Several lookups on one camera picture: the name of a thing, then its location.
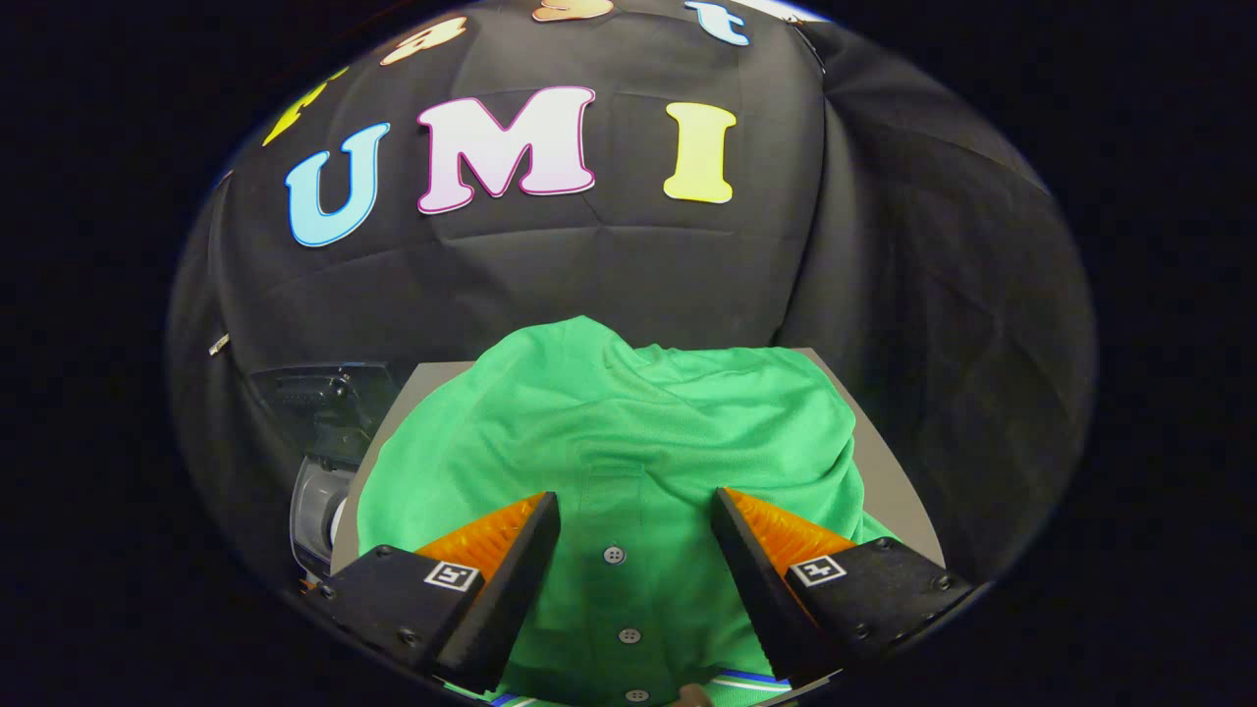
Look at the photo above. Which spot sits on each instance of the silver cloth clip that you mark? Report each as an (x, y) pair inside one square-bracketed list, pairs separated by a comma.
[(218, 344)]

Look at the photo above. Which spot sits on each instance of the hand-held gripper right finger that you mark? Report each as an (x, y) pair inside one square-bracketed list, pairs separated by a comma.
[(756, 589)]

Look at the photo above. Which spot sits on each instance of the dark grey washing machine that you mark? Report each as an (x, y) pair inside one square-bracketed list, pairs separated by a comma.
[(324, 511)]

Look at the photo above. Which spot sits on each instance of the black backdrop cloth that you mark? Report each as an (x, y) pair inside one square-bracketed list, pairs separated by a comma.
[(884, 295)]

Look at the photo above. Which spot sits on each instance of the green polo shirt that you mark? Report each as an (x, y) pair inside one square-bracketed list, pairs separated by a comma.
[(628, 432)]

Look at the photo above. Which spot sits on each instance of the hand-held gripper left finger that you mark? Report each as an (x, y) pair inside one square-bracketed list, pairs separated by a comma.
[(511, 589)]

